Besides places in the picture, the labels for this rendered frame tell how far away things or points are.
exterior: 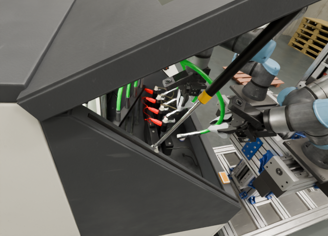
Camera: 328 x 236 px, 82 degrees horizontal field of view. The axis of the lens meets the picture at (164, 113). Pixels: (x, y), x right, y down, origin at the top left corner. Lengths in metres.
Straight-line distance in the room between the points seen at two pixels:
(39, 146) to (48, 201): 0.19
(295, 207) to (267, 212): 0.29
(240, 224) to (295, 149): 0.84
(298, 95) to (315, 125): 0.18
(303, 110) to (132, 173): 0.45
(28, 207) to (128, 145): 0.28
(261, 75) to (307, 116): 0.71
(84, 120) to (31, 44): 0.15
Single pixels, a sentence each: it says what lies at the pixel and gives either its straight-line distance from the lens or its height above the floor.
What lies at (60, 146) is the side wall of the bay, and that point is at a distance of 0.34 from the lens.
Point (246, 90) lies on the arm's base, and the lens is 1.31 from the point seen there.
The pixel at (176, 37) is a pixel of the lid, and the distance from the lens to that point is 0.21.
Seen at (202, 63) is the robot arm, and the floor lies 1.39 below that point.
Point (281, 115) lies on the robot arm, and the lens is 0.60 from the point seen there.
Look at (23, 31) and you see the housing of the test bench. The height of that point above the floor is 1.50.
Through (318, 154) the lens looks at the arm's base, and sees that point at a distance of 1.10.
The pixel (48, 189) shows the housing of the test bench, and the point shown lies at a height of 1.25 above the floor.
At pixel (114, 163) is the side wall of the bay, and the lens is 0.38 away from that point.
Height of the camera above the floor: 1.64
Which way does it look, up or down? 40 degrees down
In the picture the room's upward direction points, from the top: 13 degrees clockwise
